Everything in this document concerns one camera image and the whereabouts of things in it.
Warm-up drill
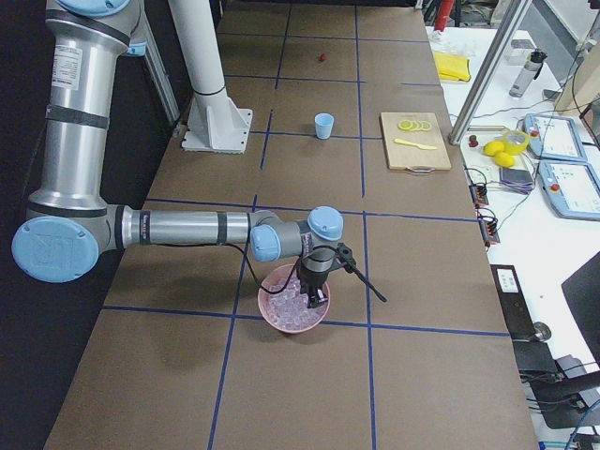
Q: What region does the aluminium frame post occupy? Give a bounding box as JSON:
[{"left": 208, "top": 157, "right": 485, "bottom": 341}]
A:
[{"left": 448, "top": 0, "right": 533, "bottom": 145}]

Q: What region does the pink bowl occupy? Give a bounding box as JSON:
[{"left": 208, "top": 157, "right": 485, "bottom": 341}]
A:
[{"left": 258, "top": 264, "right": 329, "bottom": 334}]

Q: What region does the upper teach pendant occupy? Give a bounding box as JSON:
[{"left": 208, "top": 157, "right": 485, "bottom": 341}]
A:
[{"left": 522, "top": 113, "right": 587, "bottom": 162}]

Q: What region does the yellow plastic knife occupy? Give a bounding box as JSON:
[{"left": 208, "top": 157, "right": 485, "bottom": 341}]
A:
[{"left": 393, "top": 138, "right": 438, "bottom": 151}]

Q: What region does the whole lemon lower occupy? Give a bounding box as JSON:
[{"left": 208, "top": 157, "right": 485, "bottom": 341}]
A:
[{"left": 493, "top": 152, "right": 516, "bottom": 169}]

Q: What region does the wooden cutting board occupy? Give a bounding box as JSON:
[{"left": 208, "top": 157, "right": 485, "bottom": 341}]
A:
[{"left": 380, "top": 112, "right": 452, "bottom": 173}]

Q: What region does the yellow tape roll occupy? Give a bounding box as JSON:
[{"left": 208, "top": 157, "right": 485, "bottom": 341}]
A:
[{"left": 502, "top": 129, "right": 530, "bottom": 156}]

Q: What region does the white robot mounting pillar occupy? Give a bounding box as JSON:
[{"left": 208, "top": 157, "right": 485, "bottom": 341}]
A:
[{"left": 169, "top": 0, "right": 253, "bottom": 154}]

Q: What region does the grey water bottle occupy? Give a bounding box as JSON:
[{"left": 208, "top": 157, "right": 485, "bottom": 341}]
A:
[{"left": 508, "top": 49, "right": 548, "bottom": 98}]

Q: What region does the teach pendant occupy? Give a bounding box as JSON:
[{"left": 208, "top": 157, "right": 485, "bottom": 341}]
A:
[
  {"left": 522, "top": 113, "right": 587, "bottom": 162},
  {"left": 538, "top": 159, "right": 599, "bottom": 221}
]

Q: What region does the light blue plastic cup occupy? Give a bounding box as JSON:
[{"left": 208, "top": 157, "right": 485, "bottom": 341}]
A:
[{"left": 314, "top": 112, "right": 335, "bottom": 140}]

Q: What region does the whole lemon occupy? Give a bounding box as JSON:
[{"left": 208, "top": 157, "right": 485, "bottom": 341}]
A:
[
  {"left": 493, "top": 152, "right": 516, "bottom": 169},
  {"left": 483, "top": 141, "right": 504, "bottom": 158}
]

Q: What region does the whole lemon upper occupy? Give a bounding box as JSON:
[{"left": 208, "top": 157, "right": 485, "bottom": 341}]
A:
[{"left": 483, "top": 141, "right": 504, "bottom": 158}]

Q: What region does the yellow cloth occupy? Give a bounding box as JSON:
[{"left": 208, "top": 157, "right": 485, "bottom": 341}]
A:
[{"left": 433, "top": 52, "right": 472, "bottom": 83}]

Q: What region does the lower teach pendant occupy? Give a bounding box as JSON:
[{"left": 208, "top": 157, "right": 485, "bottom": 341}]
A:
[{"left": 538, "top": 159, "right": 599, "bottom": 221}]

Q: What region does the black monitor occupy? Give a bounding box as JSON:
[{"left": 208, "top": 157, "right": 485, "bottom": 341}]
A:
[{"left": 562, "top": 253, "right": 600, "bottom": 347}]

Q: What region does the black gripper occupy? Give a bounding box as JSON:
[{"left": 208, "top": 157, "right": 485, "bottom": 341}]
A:
[{"left": 297, "top": 245, "right": 332, "bottom": 308}]

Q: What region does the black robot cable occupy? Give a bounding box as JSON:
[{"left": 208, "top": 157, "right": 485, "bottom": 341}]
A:
[{"left": 224, "top": 241, "right": 388, "bottom": 304}]

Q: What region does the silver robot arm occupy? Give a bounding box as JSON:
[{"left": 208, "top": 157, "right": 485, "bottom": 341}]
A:
[{"left": 11, "top": 1, "right": 343, "bottom": 308}]

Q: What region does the dark purple phone wallet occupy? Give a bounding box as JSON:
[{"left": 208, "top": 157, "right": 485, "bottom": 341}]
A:
[{"left": 499, "top": 167, "right": 534, "bottom": 194}]

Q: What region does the lemon slices row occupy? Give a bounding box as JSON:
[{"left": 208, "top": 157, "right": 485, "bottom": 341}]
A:
[{"left": 397, "top": 119, "right": 432, "bottom": 132}]

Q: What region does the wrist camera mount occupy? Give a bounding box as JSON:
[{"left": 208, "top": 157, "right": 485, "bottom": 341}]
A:
[{"left": 336, "top": 242, "right": 356, "bottom": 274}]

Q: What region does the clear ice cubes pile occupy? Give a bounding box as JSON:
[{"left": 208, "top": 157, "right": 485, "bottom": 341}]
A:
[{"left": 262, "top": 277, "right": 328, "bottom": 333}]

